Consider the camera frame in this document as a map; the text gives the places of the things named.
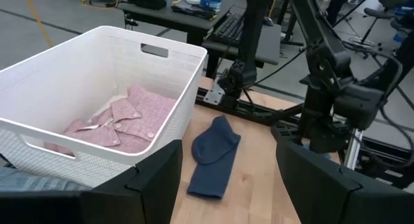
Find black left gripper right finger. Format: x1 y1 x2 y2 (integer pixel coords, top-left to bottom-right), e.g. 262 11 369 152
270 125 405 224

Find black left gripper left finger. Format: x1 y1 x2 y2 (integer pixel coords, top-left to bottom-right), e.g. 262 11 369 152
80 139 184 224

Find pink checked shirt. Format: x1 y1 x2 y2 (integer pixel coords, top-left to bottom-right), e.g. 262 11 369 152
43 84 178 155

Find navy blue sock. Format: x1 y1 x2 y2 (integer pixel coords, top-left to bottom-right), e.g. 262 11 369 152
186 115 242 199

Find blue striped shirt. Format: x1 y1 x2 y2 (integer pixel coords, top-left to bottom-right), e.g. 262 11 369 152
0 165 93 193

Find silver mounting plate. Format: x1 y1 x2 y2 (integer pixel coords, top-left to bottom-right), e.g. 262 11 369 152
203 76 226 106

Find person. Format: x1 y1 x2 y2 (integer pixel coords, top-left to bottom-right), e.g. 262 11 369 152
325 0 356 27

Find black computer keyboard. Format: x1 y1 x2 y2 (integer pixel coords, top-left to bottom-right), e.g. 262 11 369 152
210 12 247 46

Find white perforated plastic basket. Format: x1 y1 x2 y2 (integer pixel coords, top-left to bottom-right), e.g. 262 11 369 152
0 25 208 188

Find plastic water bottle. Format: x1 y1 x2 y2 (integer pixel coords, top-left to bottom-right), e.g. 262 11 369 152
199 0 224 13

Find black and grey work gloves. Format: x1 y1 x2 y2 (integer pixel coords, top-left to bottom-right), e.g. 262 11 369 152
170 1 218 21

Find dark grey office desk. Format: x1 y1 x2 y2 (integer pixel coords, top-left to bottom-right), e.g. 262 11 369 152
118 0 283 79

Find silver metal post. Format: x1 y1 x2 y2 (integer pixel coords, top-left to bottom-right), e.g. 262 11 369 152
342 129 364 170

